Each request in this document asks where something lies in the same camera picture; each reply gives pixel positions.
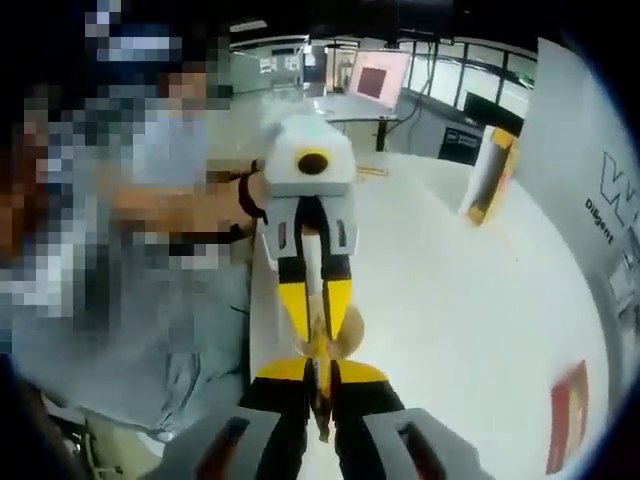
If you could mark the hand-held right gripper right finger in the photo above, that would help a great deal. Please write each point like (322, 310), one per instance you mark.
(365, 395)

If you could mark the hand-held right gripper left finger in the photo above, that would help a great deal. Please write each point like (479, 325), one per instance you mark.
(275, 395)

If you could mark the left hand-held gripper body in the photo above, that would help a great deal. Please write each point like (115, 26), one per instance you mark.
(285, 170)

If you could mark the small clear cup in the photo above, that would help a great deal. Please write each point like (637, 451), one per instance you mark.
(355, 330)

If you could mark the gold coffee pouch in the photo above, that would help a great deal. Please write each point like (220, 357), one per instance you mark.
(324, 350)

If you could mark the person's left hand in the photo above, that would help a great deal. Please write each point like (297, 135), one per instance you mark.
(256, 197)

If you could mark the thin yellow strip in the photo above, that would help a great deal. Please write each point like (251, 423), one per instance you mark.
(374, 170)

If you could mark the small side desk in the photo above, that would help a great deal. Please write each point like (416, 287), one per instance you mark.
(381, 135)

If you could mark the white laptop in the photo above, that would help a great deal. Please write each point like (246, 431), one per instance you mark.
(377, 80)

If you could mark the tall yellow brown box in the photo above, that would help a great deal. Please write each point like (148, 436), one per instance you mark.
(492, 170)

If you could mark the red flat box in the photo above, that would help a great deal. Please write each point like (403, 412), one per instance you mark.
(567, 420)

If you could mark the black monitor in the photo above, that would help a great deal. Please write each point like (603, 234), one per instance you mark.
(492, 111)

